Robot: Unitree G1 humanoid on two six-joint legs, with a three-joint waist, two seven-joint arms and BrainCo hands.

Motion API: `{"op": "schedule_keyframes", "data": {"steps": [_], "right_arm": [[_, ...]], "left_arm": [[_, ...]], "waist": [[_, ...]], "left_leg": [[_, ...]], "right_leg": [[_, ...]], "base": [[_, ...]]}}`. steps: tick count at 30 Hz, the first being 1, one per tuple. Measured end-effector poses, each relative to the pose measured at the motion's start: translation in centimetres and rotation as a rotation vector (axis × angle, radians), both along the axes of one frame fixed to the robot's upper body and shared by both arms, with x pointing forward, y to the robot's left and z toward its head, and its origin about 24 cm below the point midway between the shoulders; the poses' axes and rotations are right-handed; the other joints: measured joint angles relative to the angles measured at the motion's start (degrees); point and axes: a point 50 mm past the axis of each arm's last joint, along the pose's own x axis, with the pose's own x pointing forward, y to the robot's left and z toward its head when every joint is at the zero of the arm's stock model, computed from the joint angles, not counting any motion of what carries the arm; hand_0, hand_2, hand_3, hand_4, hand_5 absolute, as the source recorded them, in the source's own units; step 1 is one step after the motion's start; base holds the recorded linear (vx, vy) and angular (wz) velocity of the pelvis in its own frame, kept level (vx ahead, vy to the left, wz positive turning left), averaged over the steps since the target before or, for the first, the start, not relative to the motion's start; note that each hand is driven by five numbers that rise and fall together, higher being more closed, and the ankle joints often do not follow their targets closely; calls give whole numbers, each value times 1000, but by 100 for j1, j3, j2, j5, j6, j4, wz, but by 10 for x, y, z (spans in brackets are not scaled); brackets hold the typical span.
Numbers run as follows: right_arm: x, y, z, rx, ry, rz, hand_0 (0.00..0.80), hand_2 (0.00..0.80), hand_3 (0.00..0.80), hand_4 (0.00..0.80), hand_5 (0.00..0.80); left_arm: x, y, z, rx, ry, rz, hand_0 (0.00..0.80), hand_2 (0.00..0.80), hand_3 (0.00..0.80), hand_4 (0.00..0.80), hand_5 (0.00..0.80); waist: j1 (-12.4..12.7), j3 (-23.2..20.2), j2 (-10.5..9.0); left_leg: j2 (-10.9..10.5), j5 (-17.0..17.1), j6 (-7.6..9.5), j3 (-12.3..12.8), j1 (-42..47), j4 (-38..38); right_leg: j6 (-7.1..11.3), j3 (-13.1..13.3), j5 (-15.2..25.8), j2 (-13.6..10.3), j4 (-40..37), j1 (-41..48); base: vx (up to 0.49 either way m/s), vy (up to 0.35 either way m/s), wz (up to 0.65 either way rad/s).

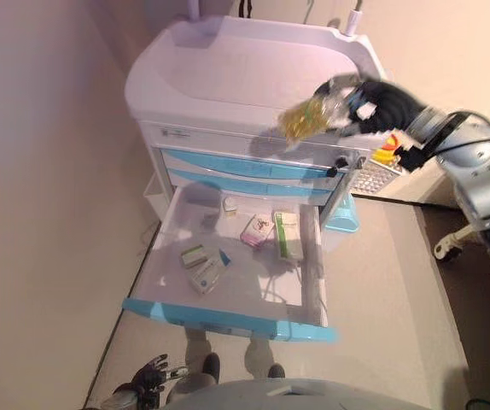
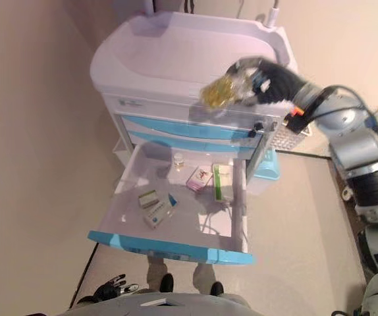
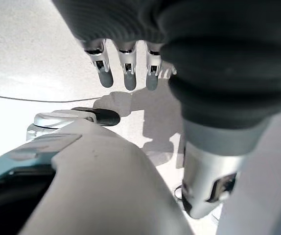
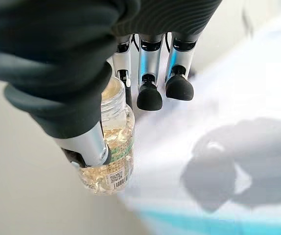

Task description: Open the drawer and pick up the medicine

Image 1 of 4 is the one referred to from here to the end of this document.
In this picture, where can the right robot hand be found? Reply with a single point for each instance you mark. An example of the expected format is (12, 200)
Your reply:
(381, 107)

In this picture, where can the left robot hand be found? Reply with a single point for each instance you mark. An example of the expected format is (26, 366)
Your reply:
(151, 378)

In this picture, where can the clear bottle yellow capsules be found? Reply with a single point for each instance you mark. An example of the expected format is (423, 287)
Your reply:
(307, 121)

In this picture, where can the wide blue-front cart drawer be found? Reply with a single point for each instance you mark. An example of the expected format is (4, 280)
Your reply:
(245, 286)

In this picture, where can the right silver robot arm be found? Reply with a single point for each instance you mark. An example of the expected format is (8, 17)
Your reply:
(480, 171)

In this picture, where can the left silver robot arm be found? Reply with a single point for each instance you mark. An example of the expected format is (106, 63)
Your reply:
(119, 397)

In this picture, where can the blue white medicine box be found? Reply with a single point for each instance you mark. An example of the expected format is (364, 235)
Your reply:
(206, 275)

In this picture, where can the small olive green medicine box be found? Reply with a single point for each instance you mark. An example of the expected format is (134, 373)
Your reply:
(194, 256)

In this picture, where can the long green white medicine box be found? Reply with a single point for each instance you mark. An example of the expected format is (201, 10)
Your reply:
(288, 237)

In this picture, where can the pink white medicine box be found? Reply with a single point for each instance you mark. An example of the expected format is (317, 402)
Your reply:
(255, 230)

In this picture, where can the small white medicine vial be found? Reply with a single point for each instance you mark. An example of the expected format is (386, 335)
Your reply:
(229, 208)

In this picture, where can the yellow sharps container red lid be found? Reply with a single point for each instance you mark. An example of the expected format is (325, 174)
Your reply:
(383, 154)

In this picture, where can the left black robot foot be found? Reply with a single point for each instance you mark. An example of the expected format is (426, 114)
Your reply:
(211, 366)

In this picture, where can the black robot foot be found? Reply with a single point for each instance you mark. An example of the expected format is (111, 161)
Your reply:
(211, 366)
(275, 370)

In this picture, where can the black cart keys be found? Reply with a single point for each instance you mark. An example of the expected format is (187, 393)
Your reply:
(336, 166)

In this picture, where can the metal IV pole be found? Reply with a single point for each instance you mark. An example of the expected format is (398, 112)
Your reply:
(353, 19)

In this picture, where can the light blue plastic bin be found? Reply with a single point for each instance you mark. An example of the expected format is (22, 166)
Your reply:
(343, 215)

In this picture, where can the grey robot torso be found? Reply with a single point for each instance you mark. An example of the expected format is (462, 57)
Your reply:
(270, 397)

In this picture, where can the right black robot foot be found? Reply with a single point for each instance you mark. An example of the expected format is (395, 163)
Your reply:
(275, 370)

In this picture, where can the white medical cart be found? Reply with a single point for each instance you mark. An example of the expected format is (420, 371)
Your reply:
(236, 77)

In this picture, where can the white hospital bed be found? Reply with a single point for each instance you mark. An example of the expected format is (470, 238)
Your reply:
(462, 237)

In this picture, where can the bed caster wheel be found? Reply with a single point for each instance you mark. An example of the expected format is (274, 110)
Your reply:
(447, 250)

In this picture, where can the cart label sticker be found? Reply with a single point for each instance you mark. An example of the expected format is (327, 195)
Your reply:
(176, 133)

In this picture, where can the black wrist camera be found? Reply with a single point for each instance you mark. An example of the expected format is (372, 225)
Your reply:
(413, 158)

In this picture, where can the white shelf support post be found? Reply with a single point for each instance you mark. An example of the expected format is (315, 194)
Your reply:
(196, 8)

